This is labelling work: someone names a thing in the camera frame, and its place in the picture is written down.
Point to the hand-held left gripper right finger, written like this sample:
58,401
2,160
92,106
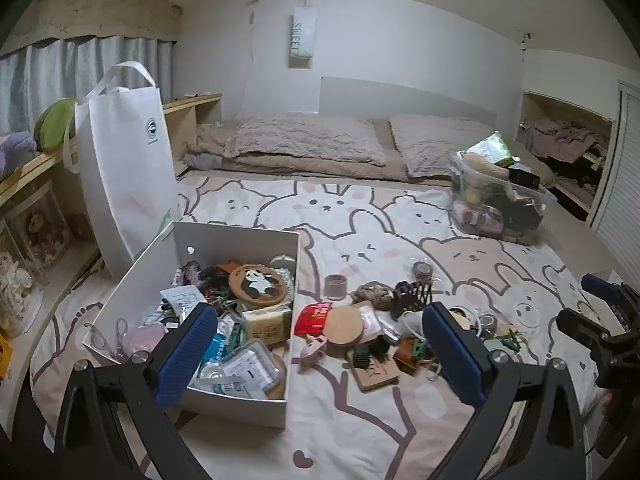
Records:
452,355

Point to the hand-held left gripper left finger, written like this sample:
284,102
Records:
182,355

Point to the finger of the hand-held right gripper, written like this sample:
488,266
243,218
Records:
580,325
600,287

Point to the white cardboard box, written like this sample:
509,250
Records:
150,270

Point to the round panda coaster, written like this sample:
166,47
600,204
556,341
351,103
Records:
257,285

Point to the small white open box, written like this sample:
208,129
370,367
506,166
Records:
595,312

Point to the blue and white packet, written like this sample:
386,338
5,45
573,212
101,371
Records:
212,347

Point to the brown leather pouch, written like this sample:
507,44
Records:
407,355

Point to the grey tape roll in wrapper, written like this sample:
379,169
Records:
487,321

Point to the green clothespin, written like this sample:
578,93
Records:
506,342

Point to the beige bed mattress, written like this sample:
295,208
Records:
565,240

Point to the clear plastic case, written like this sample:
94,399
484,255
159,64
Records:
245,367

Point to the black hair claw clip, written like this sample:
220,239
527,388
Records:
412,295

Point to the wooden board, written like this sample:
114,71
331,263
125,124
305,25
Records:
377,377

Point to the brown tape roll in wrapper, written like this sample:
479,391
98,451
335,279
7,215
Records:
423,271

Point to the beige soap box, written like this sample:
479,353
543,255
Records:
267,325

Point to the round cork coaster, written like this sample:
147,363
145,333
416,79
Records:
344,325

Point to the white louvred door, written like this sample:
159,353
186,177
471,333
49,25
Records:
622,170

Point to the clear plastic storage bin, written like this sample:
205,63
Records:
500,210

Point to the pink plastic clip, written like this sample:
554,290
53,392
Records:
312,352

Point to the printed animal blanket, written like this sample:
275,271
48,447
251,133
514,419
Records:
350,435

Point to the red packet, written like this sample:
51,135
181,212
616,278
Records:
311,317

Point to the small black box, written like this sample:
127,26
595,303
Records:
525,176

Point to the pile of pink clothes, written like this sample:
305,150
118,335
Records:
560,135

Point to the green snack packet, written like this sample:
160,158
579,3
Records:
492,150

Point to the white tote bag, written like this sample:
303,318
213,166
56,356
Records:
125,170

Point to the brown plush toy in case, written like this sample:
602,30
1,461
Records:
36,227

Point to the beige quilted pillow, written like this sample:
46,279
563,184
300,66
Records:
435,145
300,140

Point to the wooden bedside shelf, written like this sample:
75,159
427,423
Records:
190,115

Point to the white headboard panel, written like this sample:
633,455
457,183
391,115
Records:
400,97

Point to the purple plush toy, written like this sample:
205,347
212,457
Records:
15,152

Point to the green plush toy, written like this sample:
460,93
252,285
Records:
52,125

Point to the grey curtain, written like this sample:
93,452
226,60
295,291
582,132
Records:
50,70

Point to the white hanging sweet sign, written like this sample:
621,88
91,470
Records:
302,35

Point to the beige printed curtain valance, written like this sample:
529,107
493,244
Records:
90,15

